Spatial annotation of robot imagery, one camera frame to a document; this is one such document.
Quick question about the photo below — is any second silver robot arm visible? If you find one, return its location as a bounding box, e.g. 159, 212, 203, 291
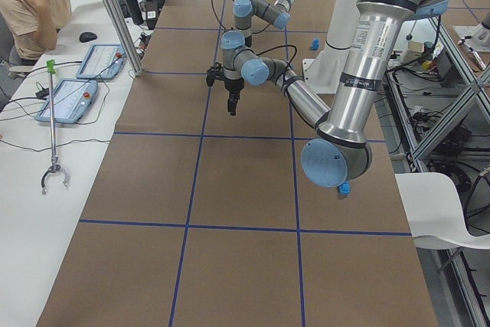
220, 0, 295, 116

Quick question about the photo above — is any white chair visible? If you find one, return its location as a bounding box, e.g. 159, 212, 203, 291
395, 172, 489, 250

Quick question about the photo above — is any aluminium frame post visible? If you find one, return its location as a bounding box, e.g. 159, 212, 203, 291
103, 0, 144, 77

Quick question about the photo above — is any black braided cable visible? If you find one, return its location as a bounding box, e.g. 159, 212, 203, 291
252, 44, 299, 90

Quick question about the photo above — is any teach pendant near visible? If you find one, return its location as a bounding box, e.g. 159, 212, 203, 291
53, 79, 98, 124

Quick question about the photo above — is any black computer mouse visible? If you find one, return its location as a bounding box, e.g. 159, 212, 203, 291
79, 31, 97, 43

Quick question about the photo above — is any teach pendant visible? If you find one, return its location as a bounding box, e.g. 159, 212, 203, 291
76, 44, 126, 80
53, 79, 98, 124

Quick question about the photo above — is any blue block far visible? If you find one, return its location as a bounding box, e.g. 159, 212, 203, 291
337, 181, 351, 198

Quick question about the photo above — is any white pedestal column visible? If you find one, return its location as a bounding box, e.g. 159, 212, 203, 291
303, 0, 359, 93

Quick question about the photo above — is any black water bottle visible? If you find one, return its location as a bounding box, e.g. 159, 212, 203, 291
125, 0, 144, 25

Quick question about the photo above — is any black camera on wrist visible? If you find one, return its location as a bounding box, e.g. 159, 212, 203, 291
206, 62, 224, 87

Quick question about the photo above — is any blue block near pedestal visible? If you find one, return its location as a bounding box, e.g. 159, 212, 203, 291
310, 38, 320, 51

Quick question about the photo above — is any brown paper table mat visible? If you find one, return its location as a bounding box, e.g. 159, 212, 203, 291
38, 0, 437, 326

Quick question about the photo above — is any teach pendant far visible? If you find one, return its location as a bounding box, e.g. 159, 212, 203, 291
76, 44, 126, 80

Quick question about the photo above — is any reacher grabber tool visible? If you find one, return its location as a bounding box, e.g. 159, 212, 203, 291
41, 60, 70, 195

